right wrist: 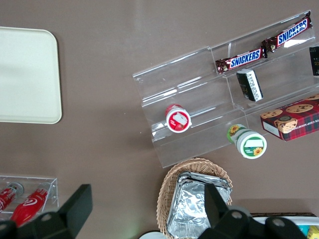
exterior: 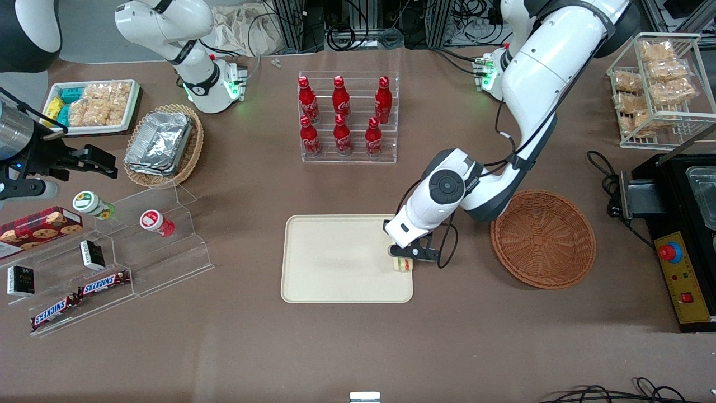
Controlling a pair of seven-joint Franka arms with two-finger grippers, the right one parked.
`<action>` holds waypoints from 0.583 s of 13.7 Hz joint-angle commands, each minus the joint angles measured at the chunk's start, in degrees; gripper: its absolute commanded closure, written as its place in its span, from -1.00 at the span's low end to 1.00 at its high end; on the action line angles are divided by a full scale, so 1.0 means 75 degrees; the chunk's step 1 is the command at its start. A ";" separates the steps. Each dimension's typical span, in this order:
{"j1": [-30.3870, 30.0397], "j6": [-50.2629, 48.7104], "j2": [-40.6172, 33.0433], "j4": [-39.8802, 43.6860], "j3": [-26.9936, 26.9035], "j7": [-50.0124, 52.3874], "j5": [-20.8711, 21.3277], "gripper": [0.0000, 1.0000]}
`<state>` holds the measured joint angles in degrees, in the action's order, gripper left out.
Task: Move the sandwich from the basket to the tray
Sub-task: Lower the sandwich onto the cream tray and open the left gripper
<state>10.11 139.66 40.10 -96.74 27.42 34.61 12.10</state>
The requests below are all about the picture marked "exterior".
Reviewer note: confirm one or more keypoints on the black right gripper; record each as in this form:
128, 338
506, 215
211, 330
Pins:
46, 158

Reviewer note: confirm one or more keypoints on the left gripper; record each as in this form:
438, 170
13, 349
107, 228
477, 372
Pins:
385, 223

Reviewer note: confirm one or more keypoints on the triangle sandwich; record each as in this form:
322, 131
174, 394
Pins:
402, 265

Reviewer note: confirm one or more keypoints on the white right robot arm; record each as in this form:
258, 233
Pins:
168, 22

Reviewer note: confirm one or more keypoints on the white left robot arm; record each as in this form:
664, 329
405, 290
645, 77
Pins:
537, 67

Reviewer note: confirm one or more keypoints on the white rectangular snack tray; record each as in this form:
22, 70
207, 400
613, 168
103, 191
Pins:
131, 112

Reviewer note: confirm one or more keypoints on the beige plastic tray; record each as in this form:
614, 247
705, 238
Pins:
335, 263

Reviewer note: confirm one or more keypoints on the oval light wicker basket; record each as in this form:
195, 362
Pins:
193, 151

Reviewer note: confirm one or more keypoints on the round brown wicker basket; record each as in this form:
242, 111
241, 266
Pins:
542, 240

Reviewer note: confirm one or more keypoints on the green lid snack cup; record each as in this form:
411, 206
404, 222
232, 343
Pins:
92, 204

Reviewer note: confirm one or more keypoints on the rice cracker packets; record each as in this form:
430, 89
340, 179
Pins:
100, 103

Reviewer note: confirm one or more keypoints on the stacked aluminium foil containers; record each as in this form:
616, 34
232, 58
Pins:
159, 143

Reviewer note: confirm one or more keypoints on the yellow snack packet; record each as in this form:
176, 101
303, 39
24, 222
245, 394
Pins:
52, 109

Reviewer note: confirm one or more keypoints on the teal snack packet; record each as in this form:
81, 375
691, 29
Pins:
71, 94

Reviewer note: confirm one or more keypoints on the red lid snack cup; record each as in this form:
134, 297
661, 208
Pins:
155, 222

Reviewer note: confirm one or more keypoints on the red cookie box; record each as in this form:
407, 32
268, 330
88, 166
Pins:
39, 226

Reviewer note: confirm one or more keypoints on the small black chocolate box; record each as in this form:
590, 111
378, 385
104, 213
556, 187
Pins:
92, 254
20, 280

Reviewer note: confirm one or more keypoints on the clear acrylic bottle rack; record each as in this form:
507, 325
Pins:
349, 148

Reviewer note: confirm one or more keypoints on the red cola bottle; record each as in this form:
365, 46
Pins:
373, 139
307, 101
384, 101
342, 137
340, 99
309, 139

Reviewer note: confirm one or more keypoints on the clear acrylic stepped display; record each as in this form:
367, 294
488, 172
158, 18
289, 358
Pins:
168, 263

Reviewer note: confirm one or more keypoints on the snickers bar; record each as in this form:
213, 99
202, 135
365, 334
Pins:
55, 312
103, 283

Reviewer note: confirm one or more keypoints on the small white edge object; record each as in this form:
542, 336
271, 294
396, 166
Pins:
364, 397

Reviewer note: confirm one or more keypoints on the white cloth bag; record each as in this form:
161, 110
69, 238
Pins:
240, 28

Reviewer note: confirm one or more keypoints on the clear cracker packet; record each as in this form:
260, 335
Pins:
668, 70
672, 91
657, 50
629, 103
637, 124
627, 81

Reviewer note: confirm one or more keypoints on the black sealing machine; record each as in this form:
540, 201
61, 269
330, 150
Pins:
685, 224

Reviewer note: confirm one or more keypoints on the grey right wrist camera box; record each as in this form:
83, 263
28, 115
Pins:
28, 190

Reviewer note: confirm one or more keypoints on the aluminium frame profile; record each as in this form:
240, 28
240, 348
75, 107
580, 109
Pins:
293, 25

